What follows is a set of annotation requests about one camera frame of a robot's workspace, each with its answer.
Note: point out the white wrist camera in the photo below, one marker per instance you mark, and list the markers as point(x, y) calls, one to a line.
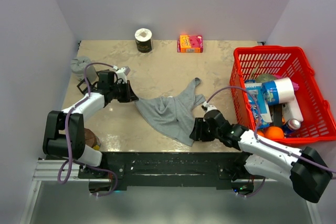
point(207, 107)
point(121, 73)

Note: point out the toilet paper roll black wrapper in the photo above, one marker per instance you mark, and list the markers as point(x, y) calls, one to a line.
point(143, 40)

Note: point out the red plastic basket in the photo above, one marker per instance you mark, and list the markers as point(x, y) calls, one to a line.
point(282, 62)

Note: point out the silver drink can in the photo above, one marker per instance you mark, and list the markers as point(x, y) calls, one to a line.
point(291, 126)

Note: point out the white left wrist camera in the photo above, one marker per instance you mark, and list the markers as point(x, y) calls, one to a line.
point(121, 73)

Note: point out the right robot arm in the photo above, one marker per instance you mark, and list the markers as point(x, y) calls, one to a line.
point(303, 170)

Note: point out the blue white wipes roll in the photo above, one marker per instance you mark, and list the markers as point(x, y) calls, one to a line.
point(278, 91)

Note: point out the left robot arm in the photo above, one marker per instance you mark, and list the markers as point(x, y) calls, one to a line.
point(65, 130)

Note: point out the orange pink snack box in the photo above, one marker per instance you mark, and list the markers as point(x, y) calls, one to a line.
point(190, 44)

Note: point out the orange fruit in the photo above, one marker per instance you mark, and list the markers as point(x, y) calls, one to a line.
point(274, 132)
point(260, 133)

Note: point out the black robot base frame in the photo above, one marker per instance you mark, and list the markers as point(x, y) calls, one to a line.
point(222, 170)

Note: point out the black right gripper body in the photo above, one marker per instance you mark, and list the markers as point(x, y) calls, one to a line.
point(203, 131)

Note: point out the blue razor package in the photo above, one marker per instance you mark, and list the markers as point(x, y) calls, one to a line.
point(259, 106)

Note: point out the brown wooden block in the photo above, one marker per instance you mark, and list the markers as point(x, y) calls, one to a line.
point(92, 140)

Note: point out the grey paper roll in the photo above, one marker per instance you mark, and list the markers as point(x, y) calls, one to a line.
point(78, 65)

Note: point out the white box in basket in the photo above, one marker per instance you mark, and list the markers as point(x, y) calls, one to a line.
point(291, 110)

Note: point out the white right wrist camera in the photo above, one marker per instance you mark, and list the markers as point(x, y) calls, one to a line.
point(207, 107)

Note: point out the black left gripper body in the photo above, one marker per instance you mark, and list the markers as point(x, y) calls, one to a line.
point(121, 92)

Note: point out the green round fruit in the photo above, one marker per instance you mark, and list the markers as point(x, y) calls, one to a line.
point(265, 77)

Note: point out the pink packet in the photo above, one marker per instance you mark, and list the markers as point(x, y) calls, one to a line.
point(295, 86)

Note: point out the grey sleeveless shirt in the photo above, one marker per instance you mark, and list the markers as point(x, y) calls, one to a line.
point(173, 116)

